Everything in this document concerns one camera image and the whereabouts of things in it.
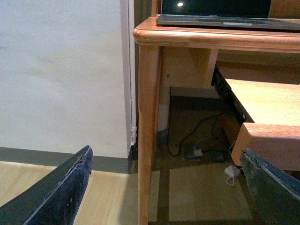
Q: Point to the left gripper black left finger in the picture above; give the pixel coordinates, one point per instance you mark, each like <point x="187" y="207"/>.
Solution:
<point x="56" y="198"/>

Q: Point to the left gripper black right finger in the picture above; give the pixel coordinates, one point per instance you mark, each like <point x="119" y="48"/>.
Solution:
<point x="275" y="193"/>

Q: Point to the white power adapter on floor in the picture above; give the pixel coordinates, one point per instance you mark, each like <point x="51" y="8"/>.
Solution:
<point x="232" y="172"/>

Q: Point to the wooden pull-out keyboard tray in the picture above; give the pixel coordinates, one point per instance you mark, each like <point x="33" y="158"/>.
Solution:
<point x="274" y="133"/>

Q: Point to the white power strip on floor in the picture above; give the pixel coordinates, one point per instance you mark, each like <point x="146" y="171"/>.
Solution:
<point x="198" y="153"/>

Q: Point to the wooden desk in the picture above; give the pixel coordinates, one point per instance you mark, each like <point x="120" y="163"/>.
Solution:
<point x="151" y="40"/>

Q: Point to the grey open laptop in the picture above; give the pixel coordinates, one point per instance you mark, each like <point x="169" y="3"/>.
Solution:
<point x="239" y="14"/>

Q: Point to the black left drawer slide rail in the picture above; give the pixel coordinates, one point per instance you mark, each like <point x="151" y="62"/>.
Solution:
<point x="226" y="93"/>

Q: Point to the white wall conduit pipe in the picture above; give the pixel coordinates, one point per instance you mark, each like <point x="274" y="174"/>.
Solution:
<point x="131" y="26"/>

